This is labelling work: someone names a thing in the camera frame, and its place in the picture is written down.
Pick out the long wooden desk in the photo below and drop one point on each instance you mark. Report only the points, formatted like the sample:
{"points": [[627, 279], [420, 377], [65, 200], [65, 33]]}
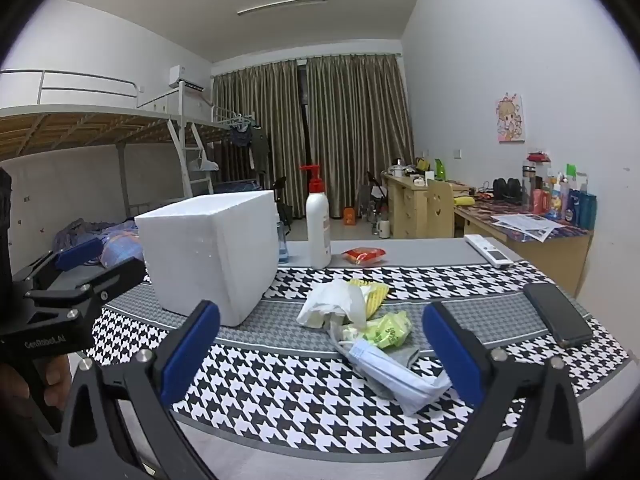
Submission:
{"points": [[545, 255]]}

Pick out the red snack packet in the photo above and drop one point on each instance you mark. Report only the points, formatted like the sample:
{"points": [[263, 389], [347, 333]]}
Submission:
{"points": [[364, 256]]}

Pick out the brown curtains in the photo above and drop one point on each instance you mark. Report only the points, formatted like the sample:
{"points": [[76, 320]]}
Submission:
{"points": [[350, 135]]}

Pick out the white remote control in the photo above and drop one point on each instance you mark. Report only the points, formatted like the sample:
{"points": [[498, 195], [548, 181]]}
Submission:
{"points": [[487, 250]]}

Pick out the black phone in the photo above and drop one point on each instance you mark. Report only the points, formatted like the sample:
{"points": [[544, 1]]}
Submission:
{"points": [[557, 312]]}

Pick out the white mug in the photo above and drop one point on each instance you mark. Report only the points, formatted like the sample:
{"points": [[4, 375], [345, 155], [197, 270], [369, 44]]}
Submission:
{"points": [[384, 230]]}

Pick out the pink wall poster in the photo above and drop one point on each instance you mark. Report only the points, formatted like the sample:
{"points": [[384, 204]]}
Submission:
{"points": [[510, 117]]}

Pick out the black folding chair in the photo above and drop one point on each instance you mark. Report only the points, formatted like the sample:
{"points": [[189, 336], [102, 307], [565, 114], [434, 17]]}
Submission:
{"points": [[281, 200]]}

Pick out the white metal bunk bed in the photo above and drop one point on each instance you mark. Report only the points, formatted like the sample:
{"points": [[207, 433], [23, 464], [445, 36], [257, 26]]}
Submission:
{"points": [[75, 125], [220, 125]]}

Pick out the wooden desk with drawers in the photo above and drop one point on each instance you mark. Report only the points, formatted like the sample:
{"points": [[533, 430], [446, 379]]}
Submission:
{"points": [[400, 205]]}

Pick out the blue checked mattress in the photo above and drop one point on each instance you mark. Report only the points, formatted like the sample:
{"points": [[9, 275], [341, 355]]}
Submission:
{"points": [[237, 183]]}

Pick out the white pump lotion bottle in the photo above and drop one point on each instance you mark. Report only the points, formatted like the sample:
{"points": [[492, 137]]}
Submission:
{"points": [[317, 230]]}

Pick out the dark hanging clothes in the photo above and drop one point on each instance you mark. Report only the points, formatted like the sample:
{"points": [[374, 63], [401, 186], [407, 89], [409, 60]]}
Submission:
{"points": [[250, 142]]}

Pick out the white tissue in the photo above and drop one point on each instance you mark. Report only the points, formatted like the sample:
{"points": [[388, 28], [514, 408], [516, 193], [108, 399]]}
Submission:
{"points": [[330, 300]]}

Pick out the yellow foam net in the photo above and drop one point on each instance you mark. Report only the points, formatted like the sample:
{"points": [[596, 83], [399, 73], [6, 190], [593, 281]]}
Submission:
{"points": [[376, 296]]}

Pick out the blue mouthwash bottle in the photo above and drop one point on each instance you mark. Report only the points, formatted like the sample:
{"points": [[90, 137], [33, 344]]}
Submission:
{"points": [[283, 245]]}

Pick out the white air conditioner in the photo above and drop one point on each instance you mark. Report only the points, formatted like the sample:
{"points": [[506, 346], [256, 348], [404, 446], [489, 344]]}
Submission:
{"points": [[184, 79]]}

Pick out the orange container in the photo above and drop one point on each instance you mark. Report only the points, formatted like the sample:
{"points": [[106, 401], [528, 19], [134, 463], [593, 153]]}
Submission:
{"points": [[349, 216]]}

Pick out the row of toiletry bottles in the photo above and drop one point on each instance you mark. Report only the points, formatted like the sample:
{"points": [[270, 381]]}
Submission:
{"points": [[575, 205]]}

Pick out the black headphones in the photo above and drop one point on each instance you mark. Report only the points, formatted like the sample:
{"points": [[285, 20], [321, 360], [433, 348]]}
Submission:
{"points": [[507, 189]]}

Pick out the person's left hand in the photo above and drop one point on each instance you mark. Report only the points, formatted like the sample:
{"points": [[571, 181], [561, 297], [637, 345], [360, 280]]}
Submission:
{"points": [[57, 385]]}

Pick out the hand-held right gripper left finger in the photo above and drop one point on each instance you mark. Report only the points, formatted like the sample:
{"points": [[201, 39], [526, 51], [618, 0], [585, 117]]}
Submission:
{"points": [[192, 355]]}

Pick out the blue face mask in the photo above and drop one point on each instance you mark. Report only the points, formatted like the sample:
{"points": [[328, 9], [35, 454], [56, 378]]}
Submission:
{"points": [[390, 375]]}

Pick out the printed papers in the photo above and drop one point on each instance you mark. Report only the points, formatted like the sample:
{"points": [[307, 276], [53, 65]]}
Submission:
{"points": [[527, 225]]}

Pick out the ceiling tube light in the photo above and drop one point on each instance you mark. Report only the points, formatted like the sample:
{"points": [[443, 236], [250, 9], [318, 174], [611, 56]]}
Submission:
{"points": [[282, 5]]}

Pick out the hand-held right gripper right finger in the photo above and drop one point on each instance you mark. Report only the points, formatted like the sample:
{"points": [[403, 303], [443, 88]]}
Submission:
{"points": [[452, 355]]}

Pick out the green plastic bag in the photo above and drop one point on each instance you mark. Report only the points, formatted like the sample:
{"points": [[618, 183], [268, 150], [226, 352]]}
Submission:
{"points": [[387, 330]]}

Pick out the yellow soft toy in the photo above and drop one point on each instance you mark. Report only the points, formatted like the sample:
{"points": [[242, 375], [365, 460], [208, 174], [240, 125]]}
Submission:
{"points": [[464, 200]]}

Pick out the wooden chair with smiley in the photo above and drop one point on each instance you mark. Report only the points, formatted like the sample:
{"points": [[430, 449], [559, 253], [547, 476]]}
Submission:
{"points": [[440, 210]]}

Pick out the houndstooth patterned cloth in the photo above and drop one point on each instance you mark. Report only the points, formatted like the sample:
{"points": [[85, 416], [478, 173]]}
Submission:
{"points": [[300, 400]]}

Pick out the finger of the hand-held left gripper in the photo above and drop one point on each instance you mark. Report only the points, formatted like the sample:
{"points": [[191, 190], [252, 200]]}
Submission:
{"points": [[107, 280], [80, 252]]}

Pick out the blue checked quilt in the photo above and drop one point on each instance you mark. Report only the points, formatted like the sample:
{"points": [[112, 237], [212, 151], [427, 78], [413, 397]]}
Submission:
{"points": [[112, 242]]}

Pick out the white hanging garment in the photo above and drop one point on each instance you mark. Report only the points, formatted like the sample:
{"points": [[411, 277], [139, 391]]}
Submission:
{"points": [[205, 164]]}

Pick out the white foam box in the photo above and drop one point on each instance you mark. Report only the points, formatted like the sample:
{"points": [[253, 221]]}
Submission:
{"points": [[200, 260]]}

